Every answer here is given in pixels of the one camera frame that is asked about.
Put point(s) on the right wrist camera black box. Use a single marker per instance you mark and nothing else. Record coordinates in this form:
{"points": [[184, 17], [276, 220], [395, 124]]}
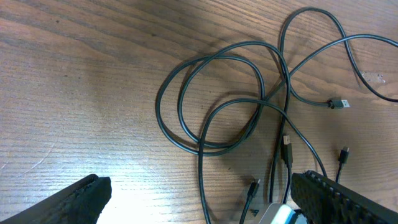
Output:
{"points": [[276, 213]]}

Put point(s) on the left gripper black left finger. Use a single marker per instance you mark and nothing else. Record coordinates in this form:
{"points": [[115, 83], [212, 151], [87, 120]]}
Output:
{"points": [[81, 202]]}

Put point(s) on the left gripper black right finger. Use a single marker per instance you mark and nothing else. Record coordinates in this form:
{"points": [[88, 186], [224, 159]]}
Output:
{"points": [[322, 200]]}

